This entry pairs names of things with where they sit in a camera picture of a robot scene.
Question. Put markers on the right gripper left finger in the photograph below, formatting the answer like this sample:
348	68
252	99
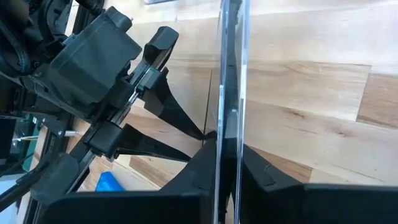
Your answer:
140	208

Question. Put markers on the black CD jewel case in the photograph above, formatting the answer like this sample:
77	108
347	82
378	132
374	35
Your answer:
231	77

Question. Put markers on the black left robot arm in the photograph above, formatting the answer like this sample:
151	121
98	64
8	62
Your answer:
25	18

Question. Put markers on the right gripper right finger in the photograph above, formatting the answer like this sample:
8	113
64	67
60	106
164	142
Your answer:
311	205

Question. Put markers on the blue printed disc case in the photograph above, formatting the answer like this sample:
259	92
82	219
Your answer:
109	183

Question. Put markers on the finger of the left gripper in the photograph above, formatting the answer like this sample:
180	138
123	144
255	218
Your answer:
164	105
124	140

